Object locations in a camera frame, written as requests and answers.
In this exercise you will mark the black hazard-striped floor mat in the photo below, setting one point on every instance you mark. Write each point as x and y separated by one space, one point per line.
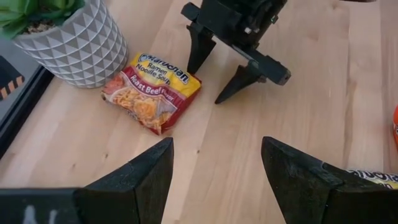
7 74

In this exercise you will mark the red roast beef ramen pack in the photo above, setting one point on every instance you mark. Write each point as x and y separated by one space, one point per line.
149 99

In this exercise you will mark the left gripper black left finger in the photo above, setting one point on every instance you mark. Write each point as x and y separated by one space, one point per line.
124 199

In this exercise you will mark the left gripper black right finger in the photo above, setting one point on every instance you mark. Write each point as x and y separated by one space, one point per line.
304 199

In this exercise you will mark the black aluminium table frame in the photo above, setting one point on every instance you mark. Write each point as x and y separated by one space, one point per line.
21 115

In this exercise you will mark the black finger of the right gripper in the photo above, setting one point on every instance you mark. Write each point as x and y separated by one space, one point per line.
200 49
241 87

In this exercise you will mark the orange chicken ramen pack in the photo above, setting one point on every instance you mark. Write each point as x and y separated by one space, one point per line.
395 127

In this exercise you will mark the blue ramen pack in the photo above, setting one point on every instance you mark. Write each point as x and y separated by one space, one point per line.
379 177

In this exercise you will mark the succulent in patterned pot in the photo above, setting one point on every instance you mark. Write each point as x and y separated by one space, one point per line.
81 46

